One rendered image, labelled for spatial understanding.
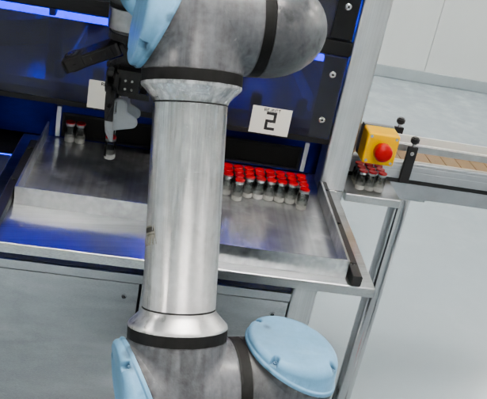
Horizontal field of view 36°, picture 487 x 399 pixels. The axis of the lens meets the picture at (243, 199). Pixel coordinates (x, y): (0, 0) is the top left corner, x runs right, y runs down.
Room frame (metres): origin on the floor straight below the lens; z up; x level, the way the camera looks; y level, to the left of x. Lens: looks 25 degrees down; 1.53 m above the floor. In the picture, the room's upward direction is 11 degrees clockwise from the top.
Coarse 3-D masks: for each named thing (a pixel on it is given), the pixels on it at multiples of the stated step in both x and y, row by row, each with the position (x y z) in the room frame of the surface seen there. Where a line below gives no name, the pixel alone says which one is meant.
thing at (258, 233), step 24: (240, 216) 1.33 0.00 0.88; (264, 216) 1.35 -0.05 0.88; (288, 216) 1.37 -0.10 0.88; (312, 216) 1.39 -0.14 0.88; (240, 240) 1.23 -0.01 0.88; (264, 240) 1.25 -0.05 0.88; (288, 240) 1.27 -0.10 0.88; (312, 240) 1.29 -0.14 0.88; (336, 240) 1.28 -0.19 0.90; (264, 264) 1.15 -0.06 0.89; (288, 264) 1.16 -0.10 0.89; (312, 264) 1.16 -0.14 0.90; (336, 264) 1.17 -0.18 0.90
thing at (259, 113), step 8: (256, 112) 1.52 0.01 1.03; (264, 112) 1.52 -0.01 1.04; (280, 112) 1.53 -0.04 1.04; (288, 112) 1.53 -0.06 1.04; (256, 120) 1.52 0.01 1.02; (264, 120) 1.52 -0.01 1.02; (280, 120) 1.53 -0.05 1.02; (288, 120) 1.53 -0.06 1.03; (256, 128) 1.52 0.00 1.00; (280, 128) 1.53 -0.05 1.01; (288, 128) 1.53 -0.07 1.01
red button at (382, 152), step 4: (380, 144) 1.54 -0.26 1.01; (384, 144) 1.54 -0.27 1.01; (376, 148) 1.53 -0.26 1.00; (380, 148) 1.53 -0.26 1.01; (384, 148) 1.53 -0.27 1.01; (388, 148) 1.53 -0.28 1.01; (376, 152) 1.53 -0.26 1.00; (380, 152) 1.52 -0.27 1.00; (384, 152) 1.52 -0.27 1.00; (388, 152) 1.53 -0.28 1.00; (392, 152) 1.53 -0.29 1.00; (376, 156) 1.53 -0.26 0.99; (380, 156) 1.52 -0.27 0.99; (384, 156) 1.52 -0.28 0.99; (388, 156) 1.53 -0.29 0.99; (380, 160) 1.53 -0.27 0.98; (384, 160) 1.53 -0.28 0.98; (388, 160) 1.53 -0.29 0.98
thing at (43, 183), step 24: (48, 144) 1.49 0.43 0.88; (72, 144) 1.51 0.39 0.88; (96, 144) 1.54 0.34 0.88; (24, 168) 1.28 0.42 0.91; (48, 168) 1.37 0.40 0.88; (72, 168) 1.39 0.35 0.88; (96, 168) 1.42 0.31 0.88; (120, 168) 1.44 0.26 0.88; (144, 168) 1.46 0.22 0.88; (24, 192) 1.20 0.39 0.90; (48, 192) 1.21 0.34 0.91; (72, 192) 1.28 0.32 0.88; (96, 192) 1.30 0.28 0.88; (120, 192) 1.33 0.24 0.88; (144, 192) 1.35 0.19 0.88; (120, 216) 1.23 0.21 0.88; (144, 216) 1.23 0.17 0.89
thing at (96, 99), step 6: (90, 84) 1.47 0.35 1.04; (96, 84) 1.47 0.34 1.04; (102, 84) 1.47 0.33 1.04; (90, 90) 1.47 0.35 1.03; (96, 90) 1.47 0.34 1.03; (102, 90) 1.47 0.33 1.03; (90, 96) 1.47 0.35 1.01; (96, 96) 1.47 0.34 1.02; (102, 96) 1.47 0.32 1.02; (90, 102) 1.47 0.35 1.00; (96, 102) 1.47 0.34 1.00; (102, 102) 1.47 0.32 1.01; (102, 108) 1.47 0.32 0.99
